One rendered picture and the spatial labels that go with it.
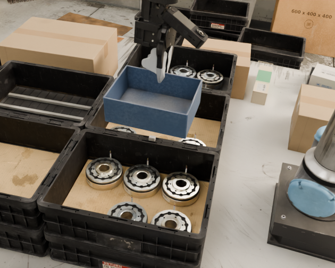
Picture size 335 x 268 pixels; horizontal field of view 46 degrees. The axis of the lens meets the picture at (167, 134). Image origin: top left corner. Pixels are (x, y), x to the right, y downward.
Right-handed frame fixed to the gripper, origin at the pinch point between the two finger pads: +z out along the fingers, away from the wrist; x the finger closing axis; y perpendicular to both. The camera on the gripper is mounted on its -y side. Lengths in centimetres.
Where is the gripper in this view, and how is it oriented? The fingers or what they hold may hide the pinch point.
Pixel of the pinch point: (163, 77)
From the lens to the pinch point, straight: 101.5
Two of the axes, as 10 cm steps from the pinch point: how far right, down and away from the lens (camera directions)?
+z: -1.0, 8.5, 5.1
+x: -3.3, 4.6, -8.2
